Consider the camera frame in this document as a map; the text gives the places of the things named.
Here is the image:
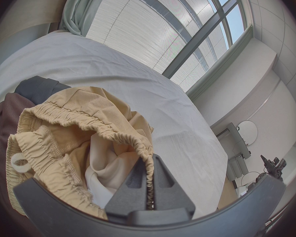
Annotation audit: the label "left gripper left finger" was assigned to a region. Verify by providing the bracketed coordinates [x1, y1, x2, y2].
[105, 157, 149, 218]

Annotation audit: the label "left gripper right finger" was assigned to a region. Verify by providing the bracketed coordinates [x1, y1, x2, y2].
[152, 154, 196, 215]

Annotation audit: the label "grey-green curtain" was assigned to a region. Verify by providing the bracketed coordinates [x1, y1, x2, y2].
[60, 0, 114, 37]

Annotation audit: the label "brown garment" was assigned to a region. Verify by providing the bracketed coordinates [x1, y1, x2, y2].
[0, 93, 40, 222]

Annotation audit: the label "tan shorts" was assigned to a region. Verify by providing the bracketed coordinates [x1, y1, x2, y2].
[5, 87, 155, 220]

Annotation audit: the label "window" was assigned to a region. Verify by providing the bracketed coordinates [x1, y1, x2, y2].
[83, 0, 247, 93]

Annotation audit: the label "black garment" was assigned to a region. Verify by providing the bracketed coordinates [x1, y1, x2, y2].
[14, 76, 72, 106]

